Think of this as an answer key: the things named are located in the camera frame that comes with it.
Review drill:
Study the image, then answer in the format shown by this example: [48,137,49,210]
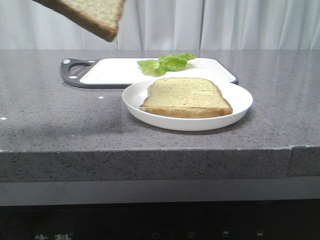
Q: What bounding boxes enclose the grey white curtain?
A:
[0,0,320,51]

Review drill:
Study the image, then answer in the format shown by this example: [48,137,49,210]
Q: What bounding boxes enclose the white cutting board black handle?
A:
[60,58,239,89]

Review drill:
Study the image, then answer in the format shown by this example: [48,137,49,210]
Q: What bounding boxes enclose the white round plate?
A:
[122,79,253,131]

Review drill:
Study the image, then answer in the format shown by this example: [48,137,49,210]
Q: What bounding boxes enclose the green lettuce leaf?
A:
[137,52,196,76]

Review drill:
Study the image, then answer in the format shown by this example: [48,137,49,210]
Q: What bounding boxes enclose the black appliance control panel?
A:
[0,199,320,240]

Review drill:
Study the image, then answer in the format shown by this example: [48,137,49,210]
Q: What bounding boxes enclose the toast bread slice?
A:
[139,77,233,119]
[37,0,125,42]

